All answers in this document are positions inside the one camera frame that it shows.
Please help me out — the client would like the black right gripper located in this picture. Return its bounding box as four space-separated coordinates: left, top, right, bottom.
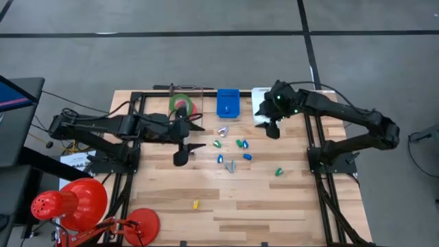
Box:
254 80 303 140

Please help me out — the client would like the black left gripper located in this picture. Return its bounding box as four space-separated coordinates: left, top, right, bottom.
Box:
167 106 208 167

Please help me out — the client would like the pink tape roll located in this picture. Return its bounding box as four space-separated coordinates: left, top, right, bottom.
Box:
175 100 199 121

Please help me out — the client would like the green tape roll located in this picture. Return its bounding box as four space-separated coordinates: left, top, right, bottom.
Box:
169 93 194 113

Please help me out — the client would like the white plastic bin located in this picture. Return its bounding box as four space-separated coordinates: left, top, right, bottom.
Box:
251 87 285 129

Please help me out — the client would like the blue plastic basket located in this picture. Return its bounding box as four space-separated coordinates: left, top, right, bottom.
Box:
216 89 241 119

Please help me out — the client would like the clear plastic container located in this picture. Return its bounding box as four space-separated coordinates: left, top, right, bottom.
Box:
165 84 204 137

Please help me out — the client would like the white printed paper sheet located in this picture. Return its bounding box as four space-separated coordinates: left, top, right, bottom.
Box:
58 150 97 191

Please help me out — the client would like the red desk lamp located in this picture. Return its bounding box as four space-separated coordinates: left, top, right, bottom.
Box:
29 177 161 247

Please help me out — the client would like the grey chair base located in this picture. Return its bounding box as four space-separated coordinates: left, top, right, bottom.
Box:
422 123 439 142

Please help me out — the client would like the monitor with blue screen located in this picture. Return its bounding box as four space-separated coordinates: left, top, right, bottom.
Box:
0 75 39 113

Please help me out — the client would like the black aluminium rig frame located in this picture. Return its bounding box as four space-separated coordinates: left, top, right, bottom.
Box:
102 89 378 247

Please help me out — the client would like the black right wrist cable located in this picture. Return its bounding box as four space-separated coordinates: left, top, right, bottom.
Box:
284 80 375 114

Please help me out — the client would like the black floor cable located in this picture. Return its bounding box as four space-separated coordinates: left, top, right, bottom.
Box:
40 89 110 116

